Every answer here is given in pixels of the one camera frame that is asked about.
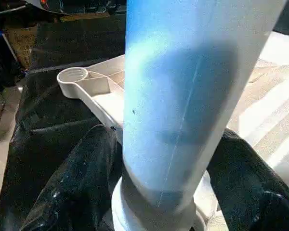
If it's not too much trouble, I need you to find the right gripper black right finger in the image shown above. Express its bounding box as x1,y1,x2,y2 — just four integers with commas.
206,128,289,231

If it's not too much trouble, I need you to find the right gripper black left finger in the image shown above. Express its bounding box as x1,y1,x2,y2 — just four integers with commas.
19,124,124,231

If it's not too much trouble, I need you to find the white plastic table top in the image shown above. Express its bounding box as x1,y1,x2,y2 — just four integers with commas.
56,31,289,231

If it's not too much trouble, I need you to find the white plastic table leg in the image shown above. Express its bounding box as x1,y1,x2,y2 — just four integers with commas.
121,0,288,227

